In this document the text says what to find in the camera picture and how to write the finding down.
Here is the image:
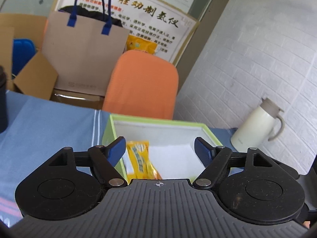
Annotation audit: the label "yellow chips packet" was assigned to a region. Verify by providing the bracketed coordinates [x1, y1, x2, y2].
[126, 141, 162, 182]

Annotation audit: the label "cream thermos jug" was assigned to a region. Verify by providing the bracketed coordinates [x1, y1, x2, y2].
[230, 98, 285, 152]

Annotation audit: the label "green cardboard box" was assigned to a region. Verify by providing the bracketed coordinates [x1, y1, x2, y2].
[102, 114, 221, 181]

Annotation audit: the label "blue striped tablecloth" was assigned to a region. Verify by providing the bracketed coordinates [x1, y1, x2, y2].
[1, 91, 228, 227]

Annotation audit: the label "orange chair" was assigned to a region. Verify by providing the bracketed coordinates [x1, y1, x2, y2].
[102, 50, 179, 120]

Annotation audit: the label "brown cardboard box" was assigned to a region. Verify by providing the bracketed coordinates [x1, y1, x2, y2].
[1, 13, 104, 110]

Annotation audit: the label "black tumbler cup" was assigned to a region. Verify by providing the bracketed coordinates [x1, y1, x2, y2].
[0, 66, 8, 133]

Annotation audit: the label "yellow plastic bag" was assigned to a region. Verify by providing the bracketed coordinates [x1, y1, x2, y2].
[126, 35, 158, 55]

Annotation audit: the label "blue cushion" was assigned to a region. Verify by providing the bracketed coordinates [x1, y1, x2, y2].
[12, 39, 36, 76]

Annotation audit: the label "Chinese text poster board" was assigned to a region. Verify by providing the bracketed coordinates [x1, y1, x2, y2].
[55, 0, 198, 63]

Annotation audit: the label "kraft paper bag blue handles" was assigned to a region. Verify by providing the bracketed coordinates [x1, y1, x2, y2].
[41, 1, 130, 96]

